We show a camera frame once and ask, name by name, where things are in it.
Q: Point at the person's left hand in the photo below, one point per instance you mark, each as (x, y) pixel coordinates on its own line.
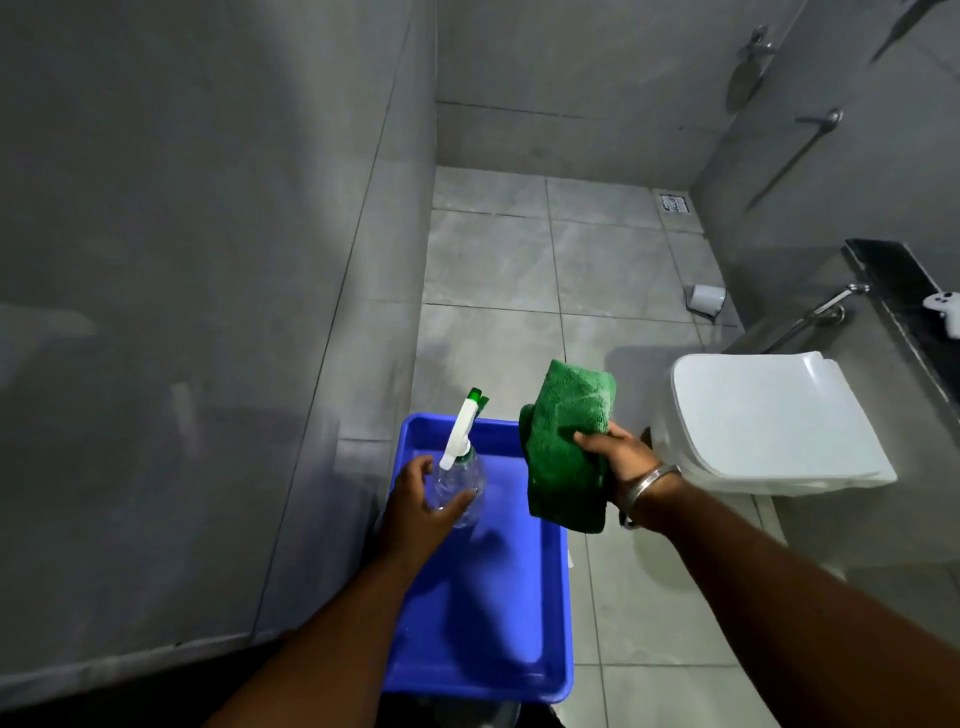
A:
(413, 521)

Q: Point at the person's right hand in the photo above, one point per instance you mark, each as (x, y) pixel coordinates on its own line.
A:
(628, 457)

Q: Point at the person's left thumb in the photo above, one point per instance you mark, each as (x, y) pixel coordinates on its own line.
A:
(417, 472)

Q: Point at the person's right thumb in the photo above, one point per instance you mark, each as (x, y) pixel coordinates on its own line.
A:
(592, 444)

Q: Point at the green microfiber cloth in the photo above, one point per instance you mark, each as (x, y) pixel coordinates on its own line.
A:
(566, 446)

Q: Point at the clear spray bottle white trigger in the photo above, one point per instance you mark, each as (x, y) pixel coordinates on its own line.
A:
(456, 469)

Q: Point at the person's left forearm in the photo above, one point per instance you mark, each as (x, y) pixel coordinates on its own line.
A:
(315, 645)

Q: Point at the person's right forearm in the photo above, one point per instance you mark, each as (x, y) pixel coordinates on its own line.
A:
(795, 622)

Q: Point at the blue plastic tray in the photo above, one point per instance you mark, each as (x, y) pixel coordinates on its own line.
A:
(487, 592)

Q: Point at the white toilet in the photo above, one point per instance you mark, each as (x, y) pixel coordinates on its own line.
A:
(772, 424)

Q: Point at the white plastic mug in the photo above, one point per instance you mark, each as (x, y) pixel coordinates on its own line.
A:
(706, 299)

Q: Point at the floor drain grate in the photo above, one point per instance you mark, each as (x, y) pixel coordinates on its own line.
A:
(674, 203)

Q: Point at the chrome health faucet sprayer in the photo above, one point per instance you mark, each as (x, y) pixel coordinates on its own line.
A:
(821, 307)

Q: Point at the black stone ledge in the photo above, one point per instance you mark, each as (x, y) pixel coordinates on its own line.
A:
(904, 315)

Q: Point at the white game controller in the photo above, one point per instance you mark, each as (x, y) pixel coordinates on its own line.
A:
(946, 307)

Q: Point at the chrome shower head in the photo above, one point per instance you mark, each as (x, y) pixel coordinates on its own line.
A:
(750, 71)

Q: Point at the chrome wall tap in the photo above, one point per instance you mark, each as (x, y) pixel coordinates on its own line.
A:
(819, 120)

